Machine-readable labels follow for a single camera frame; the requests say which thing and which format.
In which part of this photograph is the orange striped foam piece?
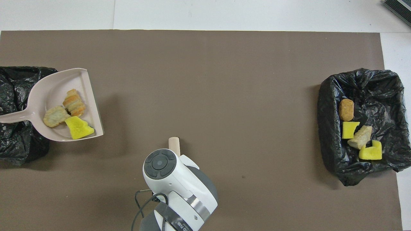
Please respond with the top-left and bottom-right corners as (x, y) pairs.
(62, 89), (86, 117)

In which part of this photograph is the pink bin with black bag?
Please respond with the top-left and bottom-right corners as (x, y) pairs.
(0, 66), (59, 166)

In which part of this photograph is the yellow wavy foam piece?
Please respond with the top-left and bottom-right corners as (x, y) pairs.
(65, 116), (95, 140)

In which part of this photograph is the brown table mat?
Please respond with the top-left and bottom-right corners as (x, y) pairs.
(0, 30), (403, 231)

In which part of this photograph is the brown cork-like foam piece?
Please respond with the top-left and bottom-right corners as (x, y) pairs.
(339, 98), (354, 122)

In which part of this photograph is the pale beige foam chunk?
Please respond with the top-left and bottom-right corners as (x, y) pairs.
(347, 125), (373, 150)

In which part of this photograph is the beige plastic dustpan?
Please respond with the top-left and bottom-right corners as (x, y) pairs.
(0, 68), (105, 142)

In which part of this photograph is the pale beige foam piece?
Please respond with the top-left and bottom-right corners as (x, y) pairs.
(43, 106), (71, 128)

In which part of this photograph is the dark ribbed panel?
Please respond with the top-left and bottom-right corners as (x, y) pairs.
(383, 0), (411, 28)

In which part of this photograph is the beige hand brush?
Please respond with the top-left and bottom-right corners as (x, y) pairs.
(168, 137), (181, 158)

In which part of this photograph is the yellow curved foam piece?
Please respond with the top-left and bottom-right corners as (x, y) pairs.
(342, 121), (361, 140)

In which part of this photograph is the bin lined with black bag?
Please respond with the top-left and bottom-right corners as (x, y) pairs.
(317, 68), (411, 186)

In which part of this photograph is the yellow notched foam piece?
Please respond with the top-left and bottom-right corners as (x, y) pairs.
(358, 140), (383, 160)

